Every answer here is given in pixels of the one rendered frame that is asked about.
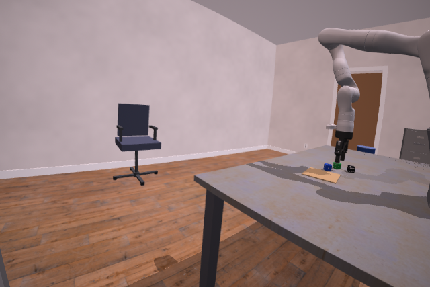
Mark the peach flat square mat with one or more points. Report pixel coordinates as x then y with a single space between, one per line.
323 175

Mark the black die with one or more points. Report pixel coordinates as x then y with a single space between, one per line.
351 169

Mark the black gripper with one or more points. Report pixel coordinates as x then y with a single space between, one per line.
342 145

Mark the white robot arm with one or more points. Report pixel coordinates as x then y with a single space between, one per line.
380 41

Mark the blue die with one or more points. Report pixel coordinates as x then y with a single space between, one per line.
327 167

